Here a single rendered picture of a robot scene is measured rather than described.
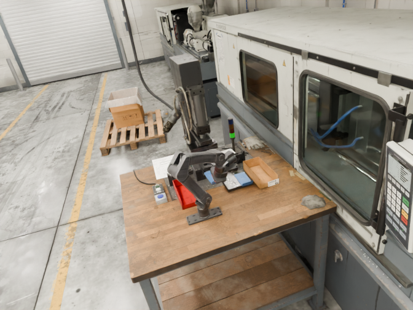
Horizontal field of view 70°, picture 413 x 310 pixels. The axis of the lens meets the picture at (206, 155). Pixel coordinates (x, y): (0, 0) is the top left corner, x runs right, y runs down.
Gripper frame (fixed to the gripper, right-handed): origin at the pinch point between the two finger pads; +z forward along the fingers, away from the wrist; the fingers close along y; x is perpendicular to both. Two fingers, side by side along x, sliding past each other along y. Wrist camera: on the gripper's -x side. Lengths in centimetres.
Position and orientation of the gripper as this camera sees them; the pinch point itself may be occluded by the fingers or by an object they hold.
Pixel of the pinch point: (217, 181)
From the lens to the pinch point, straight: 178.2
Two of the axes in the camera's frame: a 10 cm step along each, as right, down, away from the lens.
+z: -0.7, 5.4, 8.4
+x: -9.4, 2.6, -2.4
